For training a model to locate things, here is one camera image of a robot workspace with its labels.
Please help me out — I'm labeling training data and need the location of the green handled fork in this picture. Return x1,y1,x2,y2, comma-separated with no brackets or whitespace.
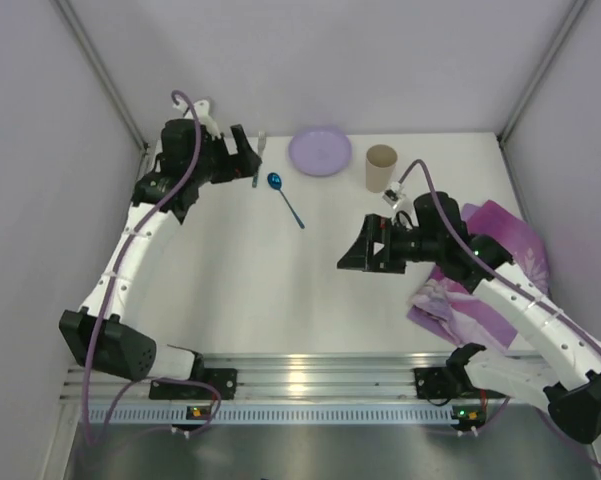
252,131,267,188

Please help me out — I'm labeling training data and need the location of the blue metallic spoon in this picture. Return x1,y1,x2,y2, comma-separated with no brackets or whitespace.
267,172,305,229

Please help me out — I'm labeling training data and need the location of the beige paper cup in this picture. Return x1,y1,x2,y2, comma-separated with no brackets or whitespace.
365,144,398,193

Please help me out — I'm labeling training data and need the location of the lilac plastic plate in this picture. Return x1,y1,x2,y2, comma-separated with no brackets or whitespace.
288,127,352,177

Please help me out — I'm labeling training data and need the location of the purple Frozen placemat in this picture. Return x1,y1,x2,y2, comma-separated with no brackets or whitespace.
407,200,549,352

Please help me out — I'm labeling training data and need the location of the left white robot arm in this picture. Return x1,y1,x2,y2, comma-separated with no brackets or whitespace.
59,118,262,381

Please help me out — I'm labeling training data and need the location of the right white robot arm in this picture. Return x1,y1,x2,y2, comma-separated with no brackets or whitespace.
337,191,601,444

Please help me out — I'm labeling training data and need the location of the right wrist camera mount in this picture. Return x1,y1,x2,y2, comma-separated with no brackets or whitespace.
382,181,413,215

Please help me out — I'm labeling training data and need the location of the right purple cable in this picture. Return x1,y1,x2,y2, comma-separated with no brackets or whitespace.
398,159,601,476

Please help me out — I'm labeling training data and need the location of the purple cable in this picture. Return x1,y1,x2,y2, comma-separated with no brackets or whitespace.
82,89,223,447
398,159,601,476

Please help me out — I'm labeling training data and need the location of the aluminium mounting rail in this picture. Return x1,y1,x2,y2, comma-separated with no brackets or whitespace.
59,352,601,401

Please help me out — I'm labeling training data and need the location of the left aluminium frame post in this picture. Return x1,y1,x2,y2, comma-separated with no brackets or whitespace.
50,0,148,152

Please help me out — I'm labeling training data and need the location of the aluminium frame post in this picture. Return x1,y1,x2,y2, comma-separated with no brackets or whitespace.
497,0,594,146
50,0,148,152

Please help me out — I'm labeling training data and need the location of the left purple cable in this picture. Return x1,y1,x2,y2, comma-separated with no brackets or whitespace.
82,89,223,447

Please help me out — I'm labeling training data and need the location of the slotted cable duct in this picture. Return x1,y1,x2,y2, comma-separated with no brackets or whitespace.
89,404,485,425

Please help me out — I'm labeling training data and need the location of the right aluminium frame post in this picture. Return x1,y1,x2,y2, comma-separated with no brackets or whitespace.
497,0,594,146

